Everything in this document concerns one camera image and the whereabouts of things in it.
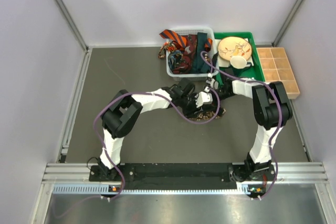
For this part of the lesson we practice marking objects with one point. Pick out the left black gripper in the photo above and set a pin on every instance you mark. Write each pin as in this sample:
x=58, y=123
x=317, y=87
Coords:
x=193, y=110

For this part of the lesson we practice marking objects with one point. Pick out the brown floral tie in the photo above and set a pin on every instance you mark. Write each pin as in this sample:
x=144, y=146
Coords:
x=207, y=115

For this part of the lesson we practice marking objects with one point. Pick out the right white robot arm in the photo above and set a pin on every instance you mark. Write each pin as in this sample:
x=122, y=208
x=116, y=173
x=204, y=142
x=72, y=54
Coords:
x=272, y=110

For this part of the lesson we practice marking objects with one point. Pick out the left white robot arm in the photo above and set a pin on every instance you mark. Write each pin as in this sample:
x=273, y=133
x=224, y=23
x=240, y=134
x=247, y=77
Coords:
x=120, y=117

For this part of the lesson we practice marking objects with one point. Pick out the green plastic tray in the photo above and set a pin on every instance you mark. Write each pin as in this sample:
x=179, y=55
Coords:
x=255, y=71

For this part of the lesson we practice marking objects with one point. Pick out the white plastic basket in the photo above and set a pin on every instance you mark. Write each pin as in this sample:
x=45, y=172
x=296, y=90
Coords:
x=186, y=31

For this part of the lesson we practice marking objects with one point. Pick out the dark green white mug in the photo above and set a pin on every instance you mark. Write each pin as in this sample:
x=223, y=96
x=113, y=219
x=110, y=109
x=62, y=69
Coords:
x=239, y=64

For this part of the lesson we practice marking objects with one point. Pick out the dark teal tie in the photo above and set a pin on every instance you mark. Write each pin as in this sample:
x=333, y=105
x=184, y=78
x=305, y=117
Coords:
x=198, y=65

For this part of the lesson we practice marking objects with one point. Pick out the beige floral plate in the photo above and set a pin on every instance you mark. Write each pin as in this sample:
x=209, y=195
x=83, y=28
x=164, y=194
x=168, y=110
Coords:
x=234, y=46

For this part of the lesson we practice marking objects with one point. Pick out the blue patterned tie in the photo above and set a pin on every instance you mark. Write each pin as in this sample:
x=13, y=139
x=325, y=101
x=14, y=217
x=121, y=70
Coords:
x=175, y=60

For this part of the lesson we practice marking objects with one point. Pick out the dark red patterned tie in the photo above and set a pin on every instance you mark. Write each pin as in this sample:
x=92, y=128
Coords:
x=188, y=55

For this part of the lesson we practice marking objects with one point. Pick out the wooden compartment box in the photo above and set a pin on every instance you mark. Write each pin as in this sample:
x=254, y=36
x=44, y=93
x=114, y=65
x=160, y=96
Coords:
x=276, y=67

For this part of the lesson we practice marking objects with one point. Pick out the orange floral dark tie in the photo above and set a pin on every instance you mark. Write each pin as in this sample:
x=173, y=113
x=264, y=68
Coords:
x=167, y=48

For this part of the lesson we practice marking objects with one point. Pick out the orange navy striped tie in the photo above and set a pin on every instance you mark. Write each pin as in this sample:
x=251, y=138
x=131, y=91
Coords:
x=182, y=40

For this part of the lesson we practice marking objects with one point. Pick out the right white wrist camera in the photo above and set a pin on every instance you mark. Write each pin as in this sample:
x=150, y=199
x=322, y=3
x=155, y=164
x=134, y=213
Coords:
x=211, y=82

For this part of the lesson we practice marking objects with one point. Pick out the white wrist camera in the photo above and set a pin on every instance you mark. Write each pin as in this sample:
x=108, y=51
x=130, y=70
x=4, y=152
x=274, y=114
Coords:
x=211, y=82
x=203, y=98

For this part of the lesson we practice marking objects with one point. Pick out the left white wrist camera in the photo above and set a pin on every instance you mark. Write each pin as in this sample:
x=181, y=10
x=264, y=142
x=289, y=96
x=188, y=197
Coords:
x=203, y=98

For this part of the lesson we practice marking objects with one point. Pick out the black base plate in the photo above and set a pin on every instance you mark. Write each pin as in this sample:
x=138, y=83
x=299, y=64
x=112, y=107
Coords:
x=189, y=176

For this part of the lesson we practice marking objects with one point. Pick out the aluminium frame rail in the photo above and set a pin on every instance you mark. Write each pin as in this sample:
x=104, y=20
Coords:
x=87, y=179

